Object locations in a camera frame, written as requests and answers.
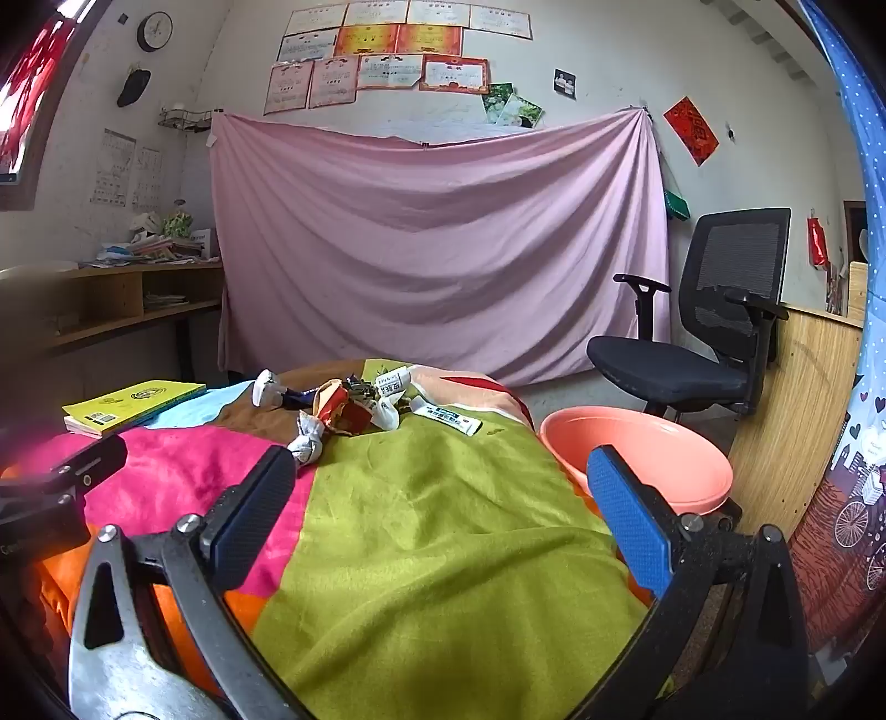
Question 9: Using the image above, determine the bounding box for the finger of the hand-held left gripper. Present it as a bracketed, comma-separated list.
[0, 435, 129, 503]

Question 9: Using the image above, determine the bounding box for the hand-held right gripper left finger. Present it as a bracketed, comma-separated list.
[68, 446, 312, 720]

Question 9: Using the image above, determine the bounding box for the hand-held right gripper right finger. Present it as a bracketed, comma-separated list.
[568, 445, 812, 720]

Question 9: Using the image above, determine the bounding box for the white silver wrapper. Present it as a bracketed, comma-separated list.
[287, 412, 326, 466]

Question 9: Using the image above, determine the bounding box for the pink plastic basin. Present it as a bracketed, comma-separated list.
[538, 407, 735, 517]

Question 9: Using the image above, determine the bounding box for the white and dark blue wrapper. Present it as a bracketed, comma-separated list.
[253, 370, 316, 411]

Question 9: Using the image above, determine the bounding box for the red orange wrapper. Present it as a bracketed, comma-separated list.
[313, 384, 375, 434]

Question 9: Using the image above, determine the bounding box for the white labelled packet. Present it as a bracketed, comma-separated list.
[374, 367, 416, 400]

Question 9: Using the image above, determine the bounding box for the white tube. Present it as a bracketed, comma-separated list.
[408, 398, 483, 437]

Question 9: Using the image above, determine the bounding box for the yellow book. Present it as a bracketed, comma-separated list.
[62, 379, 207, 439]

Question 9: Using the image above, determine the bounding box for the colourful patchwork blanket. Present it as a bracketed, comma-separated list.
[0, 356, 667, 717]

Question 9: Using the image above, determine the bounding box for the wooden desk with shelf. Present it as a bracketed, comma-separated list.
[0, 259, 226, 351]

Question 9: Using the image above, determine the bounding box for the wooden chair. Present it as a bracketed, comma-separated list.
[727, 301, 866, 536]

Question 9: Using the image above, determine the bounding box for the pile of books and papers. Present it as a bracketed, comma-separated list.
[79, 232, 223, 268]

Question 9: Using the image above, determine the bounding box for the black mesh office chair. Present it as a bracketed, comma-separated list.
[587, 208, 792, 425]

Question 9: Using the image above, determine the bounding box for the pink hanging sheet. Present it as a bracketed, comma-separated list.
[208, 104, 672, 389]

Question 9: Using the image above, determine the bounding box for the black cap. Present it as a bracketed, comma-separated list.
[116, 65, 152, 108]

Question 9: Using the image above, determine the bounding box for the red window curtain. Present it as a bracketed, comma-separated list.
[0, 14, 66, 174]

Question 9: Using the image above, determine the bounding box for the blue printed curtain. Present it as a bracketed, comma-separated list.
[789, 0, 886, 686]

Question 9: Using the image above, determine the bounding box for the white wall calendar sheet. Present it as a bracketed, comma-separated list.
[133, 145, 164, 213]
[90, 128, 136, 209]

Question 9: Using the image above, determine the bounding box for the wire wall rack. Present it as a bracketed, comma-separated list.
[158, 104, 224, 134]

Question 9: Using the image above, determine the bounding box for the brown wooden door frame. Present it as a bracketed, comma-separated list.
[843, 200, 870, 320]

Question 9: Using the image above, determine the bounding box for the red paper wall decoration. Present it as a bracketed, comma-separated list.
[663, 97, 719, 167]

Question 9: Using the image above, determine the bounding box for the green wall photo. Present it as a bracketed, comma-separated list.
[497, 93, 545, 130]
[482, 83, 514, 126]

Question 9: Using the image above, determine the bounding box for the round wall clock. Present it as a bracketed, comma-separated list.
[136, 12, 174, 53]

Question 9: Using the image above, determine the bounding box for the group of wall certificates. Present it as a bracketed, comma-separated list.
[263, 0, 534, 115]

